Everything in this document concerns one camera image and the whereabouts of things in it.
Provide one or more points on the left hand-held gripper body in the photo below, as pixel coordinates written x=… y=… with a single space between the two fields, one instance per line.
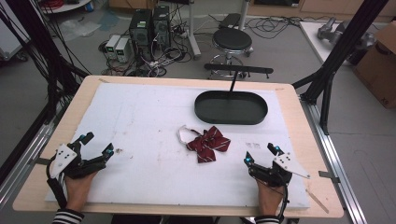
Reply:
x=67 y=163

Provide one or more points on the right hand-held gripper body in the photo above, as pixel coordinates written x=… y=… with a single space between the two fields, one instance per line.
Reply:
x=278 y=170

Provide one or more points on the red striped bow tie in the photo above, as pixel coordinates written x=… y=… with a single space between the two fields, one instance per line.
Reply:
x=207 y=143

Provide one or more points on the black oval tray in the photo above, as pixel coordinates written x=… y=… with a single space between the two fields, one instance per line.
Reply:
x=231 y=108

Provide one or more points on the person's left hand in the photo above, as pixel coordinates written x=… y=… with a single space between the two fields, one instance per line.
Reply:
x=78 y=189

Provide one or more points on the person's right hand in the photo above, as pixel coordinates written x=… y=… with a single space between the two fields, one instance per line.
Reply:
x=269 y=199

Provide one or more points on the wooden table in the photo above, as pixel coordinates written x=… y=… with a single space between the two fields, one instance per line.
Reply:
x=314 y=133

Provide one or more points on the wooden stick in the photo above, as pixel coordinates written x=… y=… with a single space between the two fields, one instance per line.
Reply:
x=317 y=201

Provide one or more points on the white foam mat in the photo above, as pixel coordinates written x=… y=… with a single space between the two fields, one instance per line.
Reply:
x=174 y=146

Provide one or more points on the black hanger stand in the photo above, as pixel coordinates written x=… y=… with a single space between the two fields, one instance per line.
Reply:
x=238 y=70

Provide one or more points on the white power supply unit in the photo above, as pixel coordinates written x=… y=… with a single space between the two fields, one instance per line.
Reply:
x=112 y=46
x=122 y=49

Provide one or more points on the computer towers on floor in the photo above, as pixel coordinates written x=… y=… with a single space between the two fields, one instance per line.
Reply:
x=162 y=59

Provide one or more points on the black round stool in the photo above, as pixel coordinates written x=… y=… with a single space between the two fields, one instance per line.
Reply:
x=232 y=40

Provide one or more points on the black computer tower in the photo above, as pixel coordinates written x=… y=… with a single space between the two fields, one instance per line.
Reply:
x=140 y=31
x=162 y=26

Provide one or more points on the brown cardboard box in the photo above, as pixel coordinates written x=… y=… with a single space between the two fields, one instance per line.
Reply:
x=378 y=65

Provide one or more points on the white table leg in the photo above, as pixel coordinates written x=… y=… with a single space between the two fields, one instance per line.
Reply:
x=193 y=34

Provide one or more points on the black metal frame post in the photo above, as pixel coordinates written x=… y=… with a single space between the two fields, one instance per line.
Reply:
x=37 y=46
x=342 y=53

